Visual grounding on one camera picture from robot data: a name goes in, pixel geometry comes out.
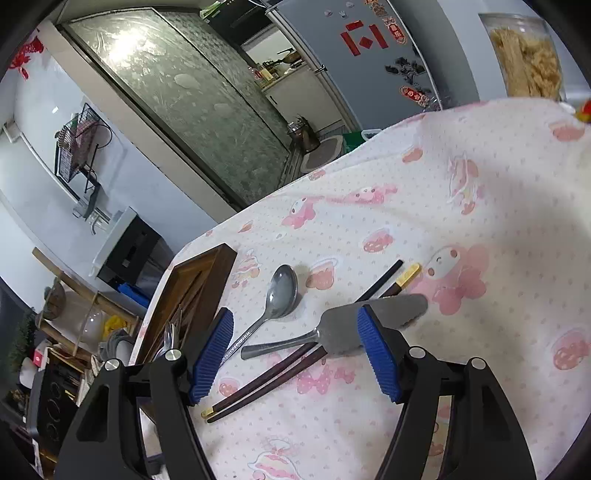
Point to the grey refrigerator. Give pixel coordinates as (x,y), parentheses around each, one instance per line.
(351,69)

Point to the yellow plastic bag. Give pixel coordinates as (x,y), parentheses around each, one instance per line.
(114,326)

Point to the dark floor bin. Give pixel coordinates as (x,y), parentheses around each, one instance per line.
(304,136)

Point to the blue cloth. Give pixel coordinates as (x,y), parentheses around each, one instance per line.
(134,294)

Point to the metal spoon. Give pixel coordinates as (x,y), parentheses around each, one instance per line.
(284,288)
(167,339)

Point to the black wok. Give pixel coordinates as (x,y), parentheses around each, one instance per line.
(290,56)

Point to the pink printed tablecloth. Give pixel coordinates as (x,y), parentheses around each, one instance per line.
(415,207)

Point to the bamboo rack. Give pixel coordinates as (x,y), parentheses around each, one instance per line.
(78,290)

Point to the green floor basket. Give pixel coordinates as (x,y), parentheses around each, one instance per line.
(362,141)

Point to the steel faucet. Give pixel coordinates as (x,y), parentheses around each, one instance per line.
(98,221)

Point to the orange snack bag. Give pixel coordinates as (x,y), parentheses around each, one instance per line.
(584,110)

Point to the white sink basin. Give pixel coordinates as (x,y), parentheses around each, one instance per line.
(115,240)

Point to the white vase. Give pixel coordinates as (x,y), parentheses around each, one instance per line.
(85,323)

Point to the green plant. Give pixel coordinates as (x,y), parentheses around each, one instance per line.
(23,341)

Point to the grey floor mat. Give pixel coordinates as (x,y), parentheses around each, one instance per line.
(323,154)

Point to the brown wooden tray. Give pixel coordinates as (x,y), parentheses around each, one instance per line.
(194,286)

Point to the red paper cutout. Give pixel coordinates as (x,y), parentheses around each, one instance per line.
(27,57)

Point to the condiment bottle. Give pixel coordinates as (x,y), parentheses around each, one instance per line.
(257,74)
(268,71)

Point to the metal cake server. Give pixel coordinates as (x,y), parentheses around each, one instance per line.
(337,327)

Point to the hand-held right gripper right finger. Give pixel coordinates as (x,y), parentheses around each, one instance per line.
(378,355)

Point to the white kitchen cabinet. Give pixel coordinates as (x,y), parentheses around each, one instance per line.
(300,99)

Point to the black range hood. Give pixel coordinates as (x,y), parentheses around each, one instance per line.
(235,18)

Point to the clear plastic snack jar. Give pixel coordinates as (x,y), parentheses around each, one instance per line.
(526,60)

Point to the frosted glass sliding door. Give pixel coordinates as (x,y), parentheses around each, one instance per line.
(184,101)

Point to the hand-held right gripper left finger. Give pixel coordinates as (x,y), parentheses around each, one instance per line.
(212,355)

